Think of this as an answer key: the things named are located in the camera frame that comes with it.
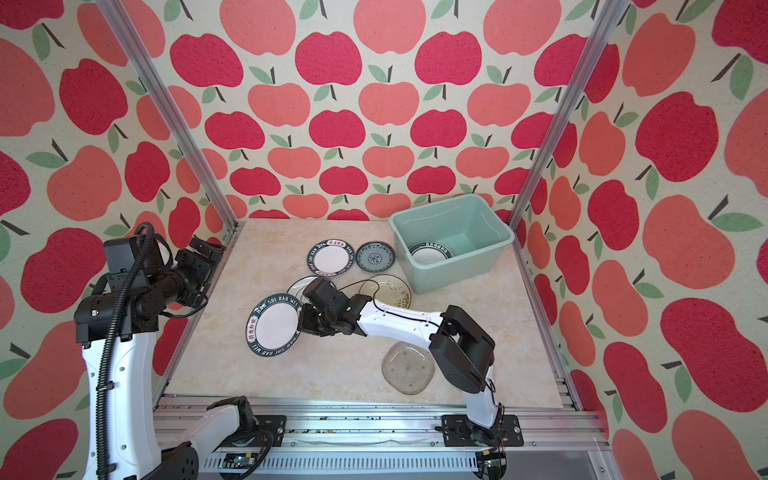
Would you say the white plate with green rings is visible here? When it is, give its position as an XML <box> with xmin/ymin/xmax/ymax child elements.
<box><xmin>287</xmin><ymin>275</ymin><xmax>317</xmax><ymax>303</ymax></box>

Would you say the dark rimmed hao mei plate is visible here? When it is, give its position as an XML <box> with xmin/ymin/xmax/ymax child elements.
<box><xmin>245</xmin><ymin>293</ymin><xmax>302</xmax><ymax>358</ymax></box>

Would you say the green red rimmed white plate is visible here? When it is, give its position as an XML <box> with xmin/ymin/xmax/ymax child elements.
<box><xmin>409</xmin><ymin>241</ymin><xmax>453</xmax><ymax>265</ymax></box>

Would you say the mint green plastic bin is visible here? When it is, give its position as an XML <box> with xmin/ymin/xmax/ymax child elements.
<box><xmin>389</xmin><ymin>194</ymin><xmax>515</xmax><ymax>294</ymax></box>

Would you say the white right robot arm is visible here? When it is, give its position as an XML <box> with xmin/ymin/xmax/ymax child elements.
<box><xmin>299</xmin><ymin>294</ymin><xmax>500</xmax><ymax>430</ymax></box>

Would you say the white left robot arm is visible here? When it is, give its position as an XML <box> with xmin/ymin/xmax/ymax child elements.
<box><xmin>74</xmin><ymin>223</ymin><xmax>258</xmax><ymax>479</ymax></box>

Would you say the black rimmed white plate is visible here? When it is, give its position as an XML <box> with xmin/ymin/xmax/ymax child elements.
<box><xmin>306</xmin><ymin>239</ymin><xmax>355</xmax><ymax>278</ymax></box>

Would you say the small blue patterned plate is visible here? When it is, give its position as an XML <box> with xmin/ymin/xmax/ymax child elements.
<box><xmin>355</xmin><ymin>241</ymin><xmax>395</xmax><ymax>273</ymax></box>

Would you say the grey glass plate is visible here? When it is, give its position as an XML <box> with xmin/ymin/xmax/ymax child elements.
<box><xmin>381</xmin><ymin>341</ymin><xmax>435</xmax><ymax>396</ymax></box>

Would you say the green circuit board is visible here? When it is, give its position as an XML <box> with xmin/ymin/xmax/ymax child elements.
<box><xmin>221</xmin><ymin>453</ymin><xmax>259</xmax><ymax>470</ymax></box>

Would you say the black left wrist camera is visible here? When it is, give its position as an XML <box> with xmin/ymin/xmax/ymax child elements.
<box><xmin>104</xmin><ymin>235</ymin><xmax>163</xmax><ymax>274</ymax></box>

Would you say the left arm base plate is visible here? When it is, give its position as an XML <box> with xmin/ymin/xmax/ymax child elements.
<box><xmin>232</xmin><ymin>415</ymin><xmax>287</xmax><ymax>448</ymax></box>

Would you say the left aluminium frame post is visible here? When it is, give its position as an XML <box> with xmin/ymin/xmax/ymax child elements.
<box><xmin>95</xmin><ymin>0</ymin><xmax>240</xmax><ymax>229</ymax></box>

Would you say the aluminium frame post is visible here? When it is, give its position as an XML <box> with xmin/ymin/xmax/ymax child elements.
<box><xmin>508</xmin><ymin>0</ymin><xmax>631</xmax><ymax>211</ymax></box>
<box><xmin>95</xmin><ymin>0</ymin><xmax>240</xmax><ymax>229</ymax></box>

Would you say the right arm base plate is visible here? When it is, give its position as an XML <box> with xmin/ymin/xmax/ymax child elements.
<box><xmin>435</xmin><ymin>413</ymin><xmax>525</xmax><ymax>448</ymax></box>

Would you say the right aluminium frame post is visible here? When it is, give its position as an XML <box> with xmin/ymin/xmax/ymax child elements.
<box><xmin>508</xmin><ymin>0</ymin><xmax>631</xmax><ymax>211</ymax></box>

